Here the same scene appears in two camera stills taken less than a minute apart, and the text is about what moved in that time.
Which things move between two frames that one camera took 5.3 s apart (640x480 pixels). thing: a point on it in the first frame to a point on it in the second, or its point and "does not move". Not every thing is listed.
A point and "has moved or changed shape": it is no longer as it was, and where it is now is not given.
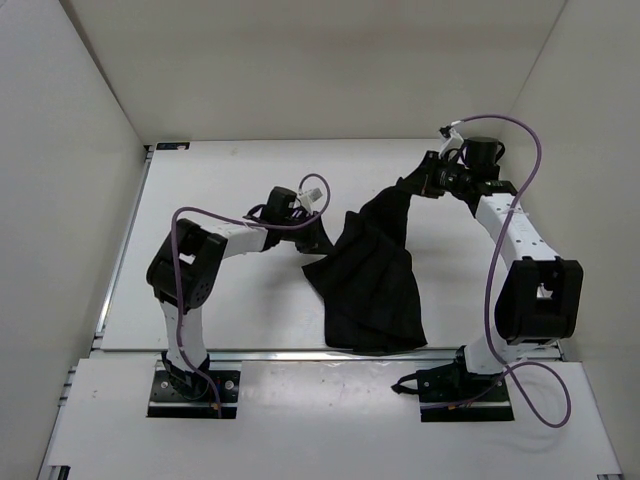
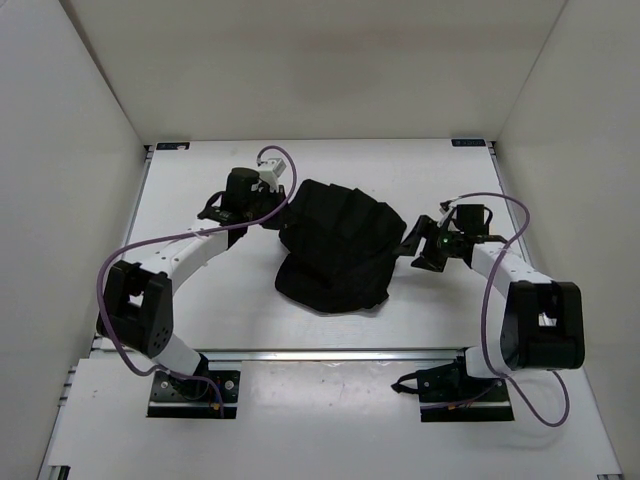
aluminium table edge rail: x=329 y=355 does not move
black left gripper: x=312 y=239 to x=279 y=197
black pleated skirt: x=368 y=282 has moved or changed shape
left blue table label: x=172 y=146 does not move
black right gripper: x=424 y=182 to x=412 y=243
